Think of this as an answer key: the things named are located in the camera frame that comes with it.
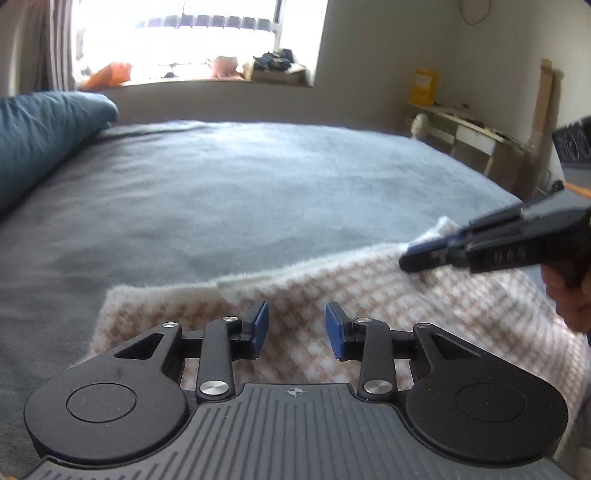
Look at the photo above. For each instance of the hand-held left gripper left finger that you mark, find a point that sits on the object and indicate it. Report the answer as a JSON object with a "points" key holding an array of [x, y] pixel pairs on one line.
{"points": [[261, 325]]}

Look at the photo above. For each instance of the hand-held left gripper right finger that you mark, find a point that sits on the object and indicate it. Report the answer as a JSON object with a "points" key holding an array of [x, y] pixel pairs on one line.
{"points": [[334, 330]]}

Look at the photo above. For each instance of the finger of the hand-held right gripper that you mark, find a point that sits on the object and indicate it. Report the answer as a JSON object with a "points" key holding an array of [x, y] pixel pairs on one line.
{"points": [[485, 224], [425, 263]]}

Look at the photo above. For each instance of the pink houndstooth coat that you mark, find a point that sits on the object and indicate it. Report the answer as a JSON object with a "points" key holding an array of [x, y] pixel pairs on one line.
{"points": [[415, 314]]}

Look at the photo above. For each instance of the person's right hand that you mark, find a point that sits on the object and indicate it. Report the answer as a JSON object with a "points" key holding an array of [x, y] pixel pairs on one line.
{"points": [[572, 309]]}

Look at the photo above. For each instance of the beige wooden desk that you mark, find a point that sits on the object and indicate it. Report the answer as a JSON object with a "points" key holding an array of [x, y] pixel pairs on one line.
{"points": [[508, 161]]}

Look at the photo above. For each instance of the white desk drawer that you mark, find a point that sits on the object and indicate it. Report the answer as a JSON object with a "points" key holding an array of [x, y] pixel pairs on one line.
{"points": [[475, 141]]}

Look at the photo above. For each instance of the cream bedpost finial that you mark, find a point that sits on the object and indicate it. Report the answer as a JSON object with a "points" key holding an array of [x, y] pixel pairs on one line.
{"points": [[419, 125]]}

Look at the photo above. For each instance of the grey bed blanket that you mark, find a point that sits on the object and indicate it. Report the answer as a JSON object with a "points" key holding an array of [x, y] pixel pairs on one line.
{"points": [[231, 194]]}

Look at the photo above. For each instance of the yellow box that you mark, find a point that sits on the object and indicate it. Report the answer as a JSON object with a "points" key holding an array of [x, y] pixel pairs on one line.
{"points": [[425, 87]]}

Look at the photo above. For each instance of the pink pot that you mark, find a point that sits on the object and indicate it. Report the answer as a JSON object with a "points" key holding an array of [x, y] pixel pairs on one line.
{"points": [[225, 67]]}

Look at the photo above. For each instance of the teal pillow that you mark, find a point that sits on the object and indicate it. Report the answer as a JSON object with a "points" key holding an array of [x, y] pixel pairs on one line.
{"points": [[41, 138]]}

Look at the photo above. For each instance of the bright window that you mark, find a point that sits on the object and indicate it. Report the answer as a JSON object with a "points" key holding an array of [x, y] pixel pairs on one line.
{"points": [[207, 41]]}

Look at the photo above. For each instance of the orange bag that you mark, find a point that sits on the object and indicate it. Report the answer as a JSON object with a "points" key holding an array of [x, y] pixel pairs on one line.
{"points": [[111, 76]]}

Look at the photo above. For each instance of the grey striped curtain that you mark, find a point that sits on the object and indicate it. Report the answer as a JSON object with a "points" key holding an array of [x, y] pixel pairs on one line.
{"points": [[60, 46]]}

